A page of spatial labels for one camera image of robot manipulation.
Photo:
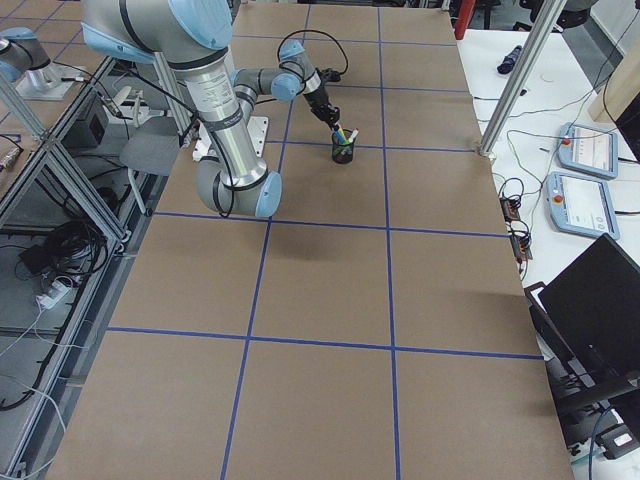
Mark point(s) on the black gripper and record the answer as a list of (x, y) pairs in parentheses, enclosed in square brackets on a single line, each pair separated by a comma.
[(320, 106)]

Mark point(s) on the blue marker pen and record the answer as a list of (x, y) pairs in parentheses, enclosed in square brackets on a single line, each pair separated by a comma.
[(340, 135)]

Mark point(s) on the red capped white marker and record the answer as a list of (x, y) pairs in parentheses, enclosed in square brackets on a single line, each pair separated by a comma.
[(353, 136)]

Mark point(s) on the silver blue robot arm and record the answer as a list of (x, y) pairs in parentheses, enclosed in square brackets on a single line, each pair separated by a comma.
[(194, 38)]

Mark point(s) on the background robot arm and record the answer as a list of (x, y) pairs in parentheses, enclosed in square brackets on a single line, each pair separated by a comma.
[(25, 62)]

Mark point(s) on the black mesh pen cup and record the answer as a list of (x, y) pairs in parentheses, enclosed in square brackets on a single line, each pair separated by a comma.
[(342, 154)]

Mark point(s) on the grey office chair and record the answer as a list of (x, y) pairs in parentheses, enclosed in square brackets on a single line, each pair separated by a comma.
[(154, 146)]

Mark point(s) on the upper orange black adapter box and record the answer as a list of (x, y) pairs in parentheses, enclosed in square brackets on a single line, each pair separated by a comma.
[(510, 208)]

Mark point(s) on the brown paper table cover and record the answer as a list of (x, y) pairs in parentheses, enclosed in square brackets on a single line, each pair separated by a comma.
[(375, 328)]

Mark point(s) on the upper teach pendant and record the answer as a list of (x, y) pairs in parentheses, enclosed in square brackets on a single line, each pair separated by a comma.
[(588, 150)]

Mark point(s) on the teach pendant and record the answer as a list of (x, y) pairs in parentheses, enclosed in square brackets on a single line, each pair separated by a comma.
[(588, 150), (581, 205)]

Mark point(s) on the lower teach pendant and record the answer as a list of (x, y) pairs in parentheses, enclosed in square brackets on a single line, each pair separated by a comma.
[(581, 205)]

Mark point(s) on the white power strip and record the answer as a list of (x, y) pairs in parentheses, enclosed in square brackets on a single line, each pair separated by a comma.
[(56, 292)]

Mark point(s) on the black laptop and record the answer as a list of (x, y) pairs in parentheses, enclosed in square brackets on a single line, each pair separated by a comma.
[(594, 305)]

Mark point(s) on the aluminium frame post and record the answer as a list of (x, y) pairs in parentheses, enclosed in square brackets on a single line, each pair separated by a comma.
[(532, 48)]

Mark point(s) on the aluminium frame structure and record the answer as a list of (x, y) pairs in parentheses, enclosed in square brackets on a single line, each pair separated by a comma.
[(67, 213)]

